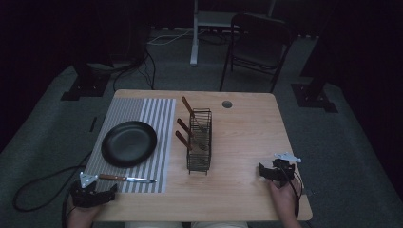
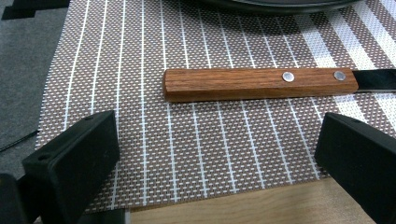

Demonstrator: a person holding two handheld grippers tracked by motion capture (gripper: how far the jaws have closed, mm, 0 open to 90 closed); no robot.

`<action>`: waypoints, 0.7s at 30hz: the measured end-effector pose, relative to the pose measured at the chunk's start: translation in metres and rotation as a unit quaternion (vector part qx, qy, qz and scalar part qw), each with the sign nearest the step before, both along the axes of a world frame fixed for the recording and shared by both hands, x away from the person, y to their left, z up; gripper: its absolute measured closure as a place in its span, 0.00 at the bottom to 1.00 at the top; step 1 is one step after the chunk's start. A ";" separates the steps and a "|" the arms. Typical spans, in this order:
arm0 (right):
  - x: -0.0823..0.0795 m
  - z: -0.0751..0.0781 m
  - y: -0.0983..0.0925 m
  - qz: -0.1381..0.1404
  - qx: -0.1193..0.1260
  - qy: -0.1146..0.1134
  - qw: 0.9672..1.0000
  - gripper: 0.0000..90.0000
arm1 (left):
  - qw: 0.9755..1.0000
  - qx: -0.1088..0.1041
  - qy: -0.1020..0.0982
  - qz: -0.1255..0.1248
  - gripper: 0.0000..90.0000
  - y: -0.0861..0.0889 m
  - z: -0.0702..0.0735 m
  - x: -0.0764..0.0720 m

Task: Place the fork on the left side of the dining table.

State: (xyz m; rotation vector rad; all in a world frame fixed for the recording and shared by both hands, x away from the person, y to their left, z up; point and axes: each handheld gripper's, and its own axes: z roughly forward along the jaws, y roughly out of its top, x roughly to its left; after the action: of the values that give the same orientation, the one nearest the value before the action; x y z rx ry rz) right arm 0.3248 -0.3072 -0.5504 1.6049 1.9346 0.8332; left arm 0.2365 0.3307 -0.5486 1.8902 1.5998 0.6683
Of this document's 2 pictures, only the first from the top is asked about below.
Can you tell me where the grey striped placemat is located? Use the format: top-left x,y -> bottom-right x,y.
84,97 -> 178,195

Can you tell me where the black cable bundle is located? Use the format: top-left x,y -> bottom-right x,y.
111,44 -> 157,92

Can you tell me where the person's right hand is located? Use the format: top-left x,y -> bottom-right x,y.
269,178 -> 303,224

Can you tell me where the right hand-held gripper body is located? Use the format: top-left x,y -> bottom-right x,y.
269,151 -> 303,188

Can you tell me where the wooden-handled spoon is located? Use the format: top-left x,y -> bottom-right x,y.
176,118 -> 209,151

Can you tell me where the black floor cable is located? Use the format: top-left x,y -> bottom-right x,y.
11,151 -> 93,213

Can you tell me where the wooden-handled table knife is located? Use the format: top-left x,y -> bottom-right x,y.
98,173 -> 158,184

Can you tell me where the black stand base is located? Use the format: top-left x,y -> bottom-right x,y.
290,28 -> 339,114
60,60 -> 112,102

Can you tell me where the white cable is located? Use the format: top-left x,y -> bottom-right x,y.
146,28 -> 195,46

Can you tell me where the wooden-handled fork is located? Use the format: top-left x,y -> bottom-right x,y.
181,96 -> 208,133

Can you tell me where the black folding chair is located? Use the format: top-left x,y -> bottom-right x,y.
219,12 -> 295,94

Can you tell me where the black round plate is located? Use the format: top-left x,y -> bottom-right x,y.
101,120 -> 159,169

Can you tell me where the white metal stand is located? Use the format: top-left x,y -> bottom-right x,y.
189,0 -> 278,67

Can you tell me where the person's left hand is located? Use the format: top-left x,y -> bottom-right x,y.
67,203 -> 103,228

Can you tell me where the wooden-handled cutlery piece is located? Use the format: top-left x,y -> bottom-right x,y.
174,130 -> 195,152

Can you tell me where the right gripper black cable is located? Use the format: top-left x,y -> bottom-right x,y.
284,166 -> 306,220

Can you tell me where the black wire cutlery rack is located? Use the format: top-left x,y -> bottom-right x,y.
186,107 -> 213,176

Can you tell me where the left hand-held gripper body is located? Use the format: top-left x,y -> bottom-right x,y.
69,171 -> 106,209

